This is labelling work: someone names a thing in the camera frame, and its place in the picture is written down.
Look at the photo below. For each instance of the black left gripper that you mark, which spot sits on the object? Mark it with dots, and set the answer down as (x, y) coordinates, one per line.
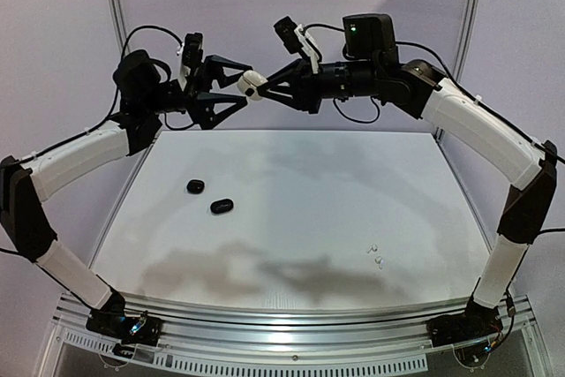
(202, 110)

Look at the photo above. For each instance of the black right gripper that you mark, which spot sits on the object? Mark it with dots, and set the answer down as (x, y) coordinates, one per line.
(309, 86)

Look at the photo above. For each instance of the small white charging case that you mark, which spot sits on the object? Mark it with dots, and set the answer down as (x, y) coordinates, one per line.
(249, 83)

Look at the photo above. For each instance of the black oval charging case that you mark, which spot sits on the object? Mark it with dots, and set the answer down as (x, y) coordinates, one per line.
(195, 186)

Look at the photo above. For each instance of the small black charging case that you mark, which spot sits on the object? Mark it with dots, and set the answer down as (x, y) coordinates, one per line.
(219, 207)

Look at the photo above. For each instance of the white stem earbud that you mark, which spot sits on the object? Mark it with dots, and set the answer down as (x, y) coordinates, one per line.
(379, 261)
(372, 249)

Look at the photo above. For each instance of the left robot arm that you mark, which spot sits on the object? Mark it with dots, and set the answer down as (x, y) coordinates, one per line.
(147, 90)

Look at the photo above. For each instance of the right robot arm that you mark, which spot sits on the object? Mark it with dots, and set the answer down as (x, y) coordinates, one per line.
(372, 68)

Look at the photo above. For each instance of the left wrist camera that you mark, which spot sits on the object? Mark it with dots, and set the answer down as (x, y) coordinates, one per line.
(190, 55)

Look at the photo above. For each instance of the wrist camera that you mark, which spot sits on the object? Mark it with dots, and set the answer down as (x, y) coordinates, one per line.
(190, 55)
(297, 40)

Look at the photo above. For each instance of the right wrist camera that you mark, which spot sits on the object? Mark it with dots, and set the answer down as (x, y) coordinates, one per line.
(297, 40)

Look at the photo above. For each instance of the left aluminium wall post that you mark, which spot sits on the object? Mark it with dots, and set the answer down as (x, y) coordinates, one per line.
(120, 27)

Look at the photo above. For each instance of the aluminium wall post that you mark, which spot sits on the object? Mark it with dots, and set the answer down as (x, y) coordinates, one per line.
(459, 48)
(120, 27)

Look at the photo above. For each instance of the right aluminium wall post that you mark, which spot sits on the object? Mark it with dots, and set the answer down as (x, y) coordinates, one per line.
(459, 48)

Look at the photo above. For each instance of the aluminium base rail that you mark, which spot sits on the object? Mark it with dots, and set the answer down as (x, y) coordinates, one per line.
(203, 340)

